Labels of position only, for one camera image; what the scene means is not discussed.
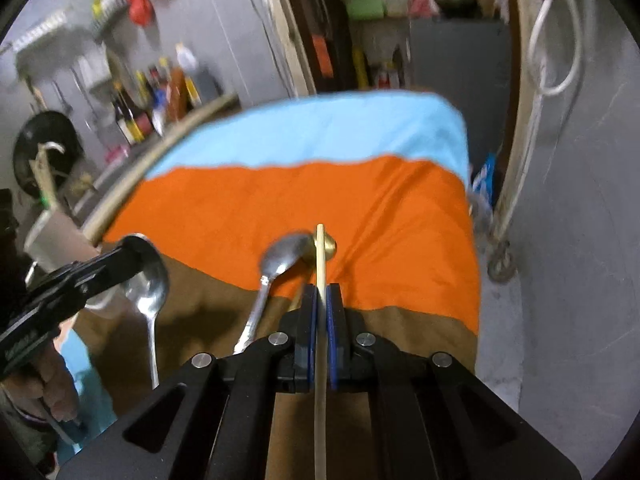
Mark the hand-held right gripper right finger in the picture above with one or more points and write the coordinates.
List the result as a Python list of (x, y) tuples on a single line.
[(334, 340)]

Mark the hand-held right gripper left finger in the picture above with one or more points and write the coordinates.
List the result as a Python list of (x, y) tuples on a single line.
[(312, 340)]

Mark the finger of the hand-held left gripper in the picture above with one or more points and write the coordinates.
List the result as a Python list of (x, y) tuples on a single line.
[(100, 272)]

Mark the large steel spoon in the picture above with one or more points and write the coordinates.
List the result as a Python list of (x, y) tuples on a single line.
[(152, 300)]

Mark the wooden chopstick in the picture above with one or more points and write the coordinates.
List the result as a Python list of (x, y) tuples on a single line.
[(320, 260)]

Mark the small steel spoon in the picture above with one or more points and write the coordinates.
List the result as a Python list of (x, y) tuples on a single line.
[(285, 255)]

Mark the person's left forearm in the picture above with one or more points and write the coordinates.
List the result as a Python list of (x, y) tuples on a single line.
[(22, 430)]

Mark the person's left hand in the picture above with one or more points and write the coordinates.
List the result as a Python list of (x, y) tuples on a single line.
[(57, 385)]

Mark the gold spoon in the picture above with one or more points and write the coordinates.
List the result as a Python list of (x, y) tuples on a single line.
[(331, 247)]

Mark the black wok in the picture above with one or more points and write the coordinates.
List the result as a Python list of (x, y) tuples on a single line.
[(40, 145)]

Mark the orange blue brown tablecloth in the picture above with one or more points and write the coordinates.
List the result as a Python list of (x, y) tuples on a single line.
[(300, 190)]

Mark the green wine bottle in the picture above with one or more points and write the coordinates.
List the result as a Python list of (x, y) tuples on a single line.
[(127, 120)]

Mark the blue white packet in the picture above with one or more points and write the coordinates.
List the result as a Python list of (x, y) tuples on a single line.
[(159, 110)]

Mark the caster wheel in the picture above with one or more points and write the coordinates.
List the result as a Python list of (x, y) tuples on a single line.
[(501, 262)]

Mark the brown snack packet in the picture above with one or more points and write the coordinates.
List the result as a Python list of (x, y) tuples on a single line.
[(177, 95)]

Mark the large oil jug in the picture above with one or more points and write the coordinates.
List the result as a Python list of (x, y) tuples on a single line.
[(197, 77)]

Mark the blue white bag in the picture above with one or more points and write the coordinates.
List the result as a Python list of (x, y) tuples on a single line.
[(484, 175)]

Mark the red plastic bag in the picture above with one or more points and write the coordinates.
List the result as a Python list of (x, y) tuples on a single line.
[(139, 7)]

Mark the yellow green snack packet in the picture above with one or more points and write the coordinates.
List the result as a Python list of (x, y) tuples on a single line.
[(96, 4)]

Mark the dark cabinet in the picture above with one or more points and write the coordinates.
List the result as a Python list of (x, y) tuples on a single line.
[(460, 85)]

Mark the orange panel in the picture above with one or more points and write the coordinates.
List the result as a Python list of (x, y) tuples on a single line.
[(322, 55)]

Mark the green box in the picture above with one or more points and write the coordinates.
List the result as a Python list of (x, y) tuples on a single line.
[(365, 7)]

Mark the pink cloth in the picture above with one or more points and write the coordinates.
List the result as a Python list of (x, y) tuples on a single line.
[(422, 4)]

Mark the dark clay pot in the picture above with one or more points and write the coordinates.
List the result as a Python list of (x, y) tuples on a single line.
[(457, 0)]

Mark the wooden door frame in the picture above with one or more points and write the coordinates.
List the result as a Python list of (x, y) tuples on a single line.
[(287, 25)]

